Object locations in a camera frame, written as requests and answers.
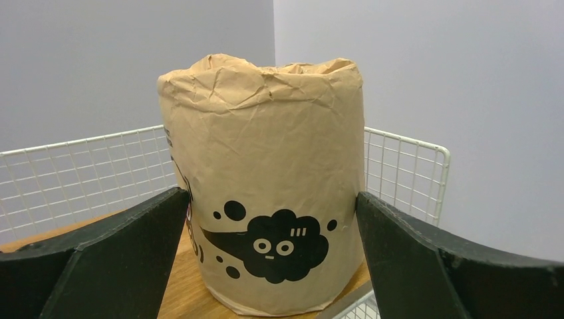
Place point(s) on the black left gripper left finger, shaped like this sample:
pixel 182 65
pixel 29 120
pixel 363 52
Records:
pixel 117 267

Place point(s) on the white wire wooden shelf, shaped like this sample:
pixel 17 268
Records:
pixel 51 189

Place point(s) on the brown paper roll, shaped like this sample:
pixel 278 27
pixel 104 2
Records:
pixel 273 161

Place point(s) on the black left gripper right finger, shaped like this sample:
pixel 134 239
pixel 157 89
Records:
pixel 418 270

